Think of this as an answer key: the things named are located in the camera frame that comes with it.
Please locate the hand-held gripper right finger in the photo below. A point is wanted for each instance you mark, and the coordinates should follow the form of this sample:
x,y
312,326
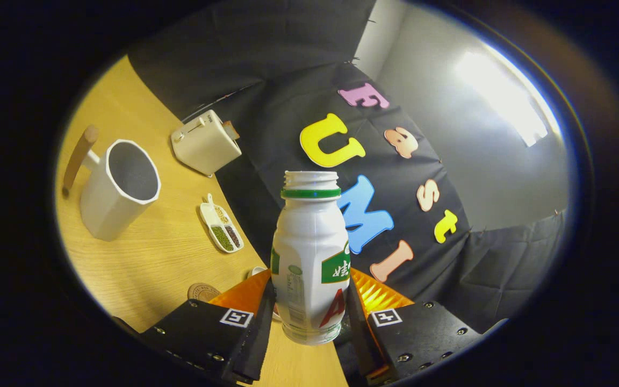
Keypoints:
x,y
360,344

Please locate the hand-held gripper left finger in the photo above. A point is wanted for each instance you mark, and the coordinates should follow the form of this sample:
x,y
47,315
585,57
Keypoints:
x,y
256,344

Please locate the round brown coaster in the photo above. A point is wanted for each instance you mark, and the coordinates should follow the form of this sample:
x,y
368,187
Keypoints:
x,y
202,293

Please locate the white juice bottle green label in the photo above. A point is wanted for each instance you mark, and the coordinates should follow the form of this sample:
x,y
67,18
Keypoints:
x,y
309,242

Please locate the round white plate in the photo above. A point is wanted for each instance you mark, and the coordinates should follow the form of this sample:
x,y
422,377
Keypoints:
x,y
256,271

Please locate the small white divided bean dish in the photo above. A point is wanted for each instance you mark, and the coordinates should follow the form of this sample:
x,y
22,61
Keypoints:
x,y
218,223

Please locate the wooden table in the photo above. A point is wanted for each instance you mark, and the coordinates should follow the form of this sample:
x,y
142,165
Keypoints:
x,y
143,269

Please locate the white toaster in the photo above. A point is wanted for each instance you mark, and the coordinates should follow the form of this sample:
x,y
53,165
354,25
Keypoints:
x,y
204,145

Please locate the bread slice in toaster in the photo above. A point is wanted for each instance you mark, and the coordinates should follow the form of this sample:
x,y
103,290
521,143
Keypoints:
x,y
231,130

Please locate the black backdrop cloth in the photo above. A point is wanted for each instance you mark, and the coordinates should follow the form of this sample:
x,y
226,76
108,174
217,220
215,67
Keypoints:
x,y
288,80

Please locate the ceiling light panel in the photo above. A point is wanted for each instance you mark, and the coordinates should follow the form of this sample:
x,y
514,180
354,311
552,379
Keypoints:
x,y
503,91

